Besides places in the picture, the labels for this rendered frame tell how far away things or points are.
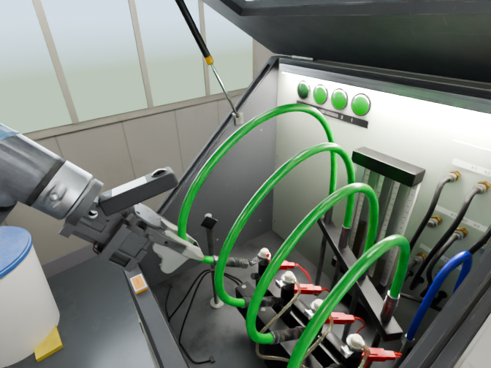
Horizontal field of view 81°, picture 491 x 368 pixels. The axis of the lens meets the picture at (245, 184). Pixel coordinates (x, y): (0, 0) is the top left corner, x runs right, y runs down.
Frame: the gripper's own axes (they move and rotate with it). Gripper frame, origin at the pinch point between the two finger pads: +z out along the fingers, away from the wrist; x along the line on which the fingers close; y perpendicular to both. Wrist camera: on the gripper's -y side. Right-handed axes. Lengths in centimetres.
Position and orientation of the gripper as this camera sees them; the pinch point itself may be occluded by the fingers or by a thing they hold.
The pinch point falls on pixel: (198, 248)
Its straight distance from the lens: 52.3
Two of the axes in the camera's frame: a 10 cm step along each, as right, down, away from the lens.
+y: -6.0, 8.0, -0.1
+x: 3.7, 2.7, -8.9
